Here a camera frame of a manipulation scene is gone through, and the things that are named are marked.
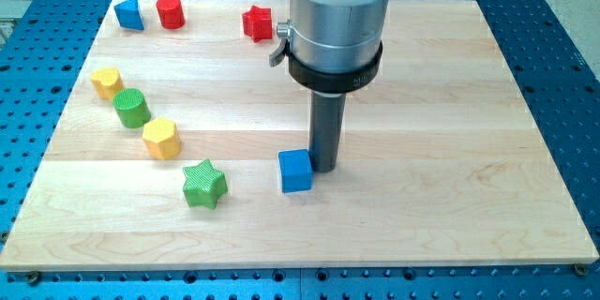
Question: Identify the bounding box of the blue cube block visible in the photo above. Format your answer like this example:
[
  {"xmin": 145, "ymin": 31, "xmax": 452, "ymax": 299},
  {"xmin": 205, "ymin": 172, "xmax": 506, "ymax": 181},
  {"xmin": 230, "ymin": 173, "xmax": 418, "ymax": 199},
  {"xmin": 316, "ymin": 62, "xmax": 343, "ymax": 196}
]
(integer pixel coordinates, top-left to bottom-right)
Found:
[{"xmin": 278, "ymin": 149, "xmax": 313, "ymax": 193}]

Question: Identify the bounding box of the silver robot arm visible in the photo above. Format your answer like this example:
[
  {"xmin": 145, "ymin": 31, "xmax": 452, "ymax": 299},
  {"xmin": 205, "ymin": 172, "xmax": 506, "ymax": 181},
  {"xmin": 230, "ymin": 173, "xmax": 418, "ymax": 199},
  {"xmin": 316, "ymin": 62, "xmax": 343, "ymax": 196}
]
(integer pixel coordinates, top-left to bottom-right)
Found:
[{"xmin": 269, "ymin": 0, "xmax": 388, "ymax": 95}]

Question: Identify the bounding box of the green star block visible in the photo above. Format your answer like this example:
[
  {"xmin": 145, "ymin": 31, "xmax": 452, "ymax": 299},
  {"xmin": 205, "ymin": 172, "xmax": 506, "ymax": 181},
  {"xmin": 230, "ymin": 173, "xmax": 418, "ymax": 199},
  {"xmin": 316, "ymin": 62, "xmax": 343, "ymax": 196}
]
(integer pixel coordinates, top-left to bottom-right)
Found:
[{"xmin": 182, "ymin": 158, "xmax": 228, "ymax": 210}]

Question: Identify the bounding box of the red star block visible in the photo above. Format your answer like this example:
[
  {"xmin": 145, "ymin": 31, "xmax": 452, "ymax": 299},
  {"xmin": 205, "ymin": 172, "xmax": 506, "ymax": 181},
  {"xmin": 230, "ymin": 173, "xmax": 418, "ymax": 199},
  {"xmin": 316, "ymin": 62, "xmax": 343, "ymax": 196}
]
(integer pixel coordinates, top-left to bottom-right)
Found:
[{"xmin": 242, "ymin": 6, "xmax": 273, "ymax": 43}]

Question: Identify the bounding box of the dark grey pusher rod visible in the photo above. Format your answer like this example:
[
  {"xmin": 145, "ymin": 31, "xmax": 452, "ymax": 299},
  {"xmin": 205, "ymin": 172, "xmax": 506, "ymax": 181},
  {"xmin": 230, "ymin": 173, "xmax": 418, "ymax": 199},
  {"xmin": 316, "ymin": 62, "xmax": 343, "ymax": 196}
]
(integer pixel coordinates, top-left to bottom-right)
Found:
[{"xmin": 308, "ymin": 92, "xmax": 346, "ymax": 173}]

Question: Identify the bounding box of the wooden board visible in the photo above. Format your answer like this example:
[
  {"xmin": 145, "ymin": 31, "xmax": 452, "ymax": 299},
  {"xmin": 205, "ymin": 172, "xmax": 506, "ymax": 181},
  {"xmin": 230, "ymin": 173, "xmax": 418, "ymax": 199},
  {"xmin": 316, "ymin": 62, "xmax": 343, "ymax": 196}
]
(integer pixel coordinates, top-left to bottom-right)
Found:
[{"xmin": 1, "ymin": 0, "xmax": 598, "ymax": 272}]

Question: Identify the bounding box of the yellow hexagon block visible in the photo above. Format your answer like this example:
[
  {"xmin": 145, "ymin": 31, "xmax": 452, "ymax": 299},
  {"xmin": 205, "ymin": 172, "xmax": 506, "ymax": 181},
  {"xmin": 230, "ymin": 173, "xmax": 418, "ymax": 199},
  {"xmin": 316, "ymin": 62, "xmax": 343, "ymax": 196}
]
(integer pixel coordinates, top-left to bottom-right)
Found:
[{"xmin": 142, "ymin": 118, "xmax": 181, "ymax": 160}]

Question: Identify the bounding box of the green cylinder block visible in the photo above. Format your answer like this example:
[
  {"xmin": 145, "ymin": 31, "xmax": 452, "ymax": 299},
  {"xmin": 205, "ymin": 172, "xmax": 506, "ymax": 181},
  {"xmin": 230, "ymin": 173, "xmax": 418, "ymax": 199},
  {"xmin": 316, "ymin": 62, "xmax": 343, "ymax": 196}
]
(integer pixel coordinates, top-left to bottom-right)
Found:
[{"xmin": 112, "ymin": 88, "xmax": 151, "ymax": 128}]

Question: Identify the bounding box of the red cylinder block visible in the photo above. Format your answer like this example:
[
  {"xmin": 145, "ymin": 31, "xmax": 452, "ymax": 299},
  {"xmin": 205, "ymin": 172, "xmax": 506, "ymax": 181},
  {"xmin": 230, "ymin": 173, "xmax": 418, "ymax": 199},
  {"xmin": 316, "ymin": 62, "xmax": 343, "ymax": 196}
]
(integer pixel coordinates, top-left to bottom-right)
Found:
[{"xmin": 156, "ymin": 0, "xmax": 186, "ymax": 30}]

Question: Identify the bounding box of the yellow heart block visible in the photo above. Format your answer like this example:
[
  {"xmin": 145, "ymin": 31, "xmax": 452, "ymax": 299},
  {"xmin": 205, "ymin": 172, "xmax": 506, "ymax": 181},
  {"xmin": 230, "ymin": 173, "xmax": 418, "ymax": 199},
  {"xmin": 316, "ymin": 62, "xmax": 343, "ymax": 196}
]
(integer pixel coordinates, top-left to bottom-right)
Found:
[{"xmin": 90, "ymin": 67, "xmax": 125, "ymax": 100}]

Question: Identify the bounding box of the blue triangle block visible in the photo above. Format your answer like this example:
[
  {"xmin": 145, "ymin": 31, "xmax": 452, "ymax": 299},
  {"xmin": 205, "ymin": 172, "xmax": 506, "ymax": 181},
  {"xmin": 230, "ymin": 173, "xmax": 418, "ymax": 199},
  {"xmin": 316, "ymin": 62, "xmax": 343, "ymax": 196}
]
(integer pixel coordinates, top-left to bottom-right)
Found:
[{"xmin": 113, "ymin": 0, "xmax": 144, "ymax": 31}]

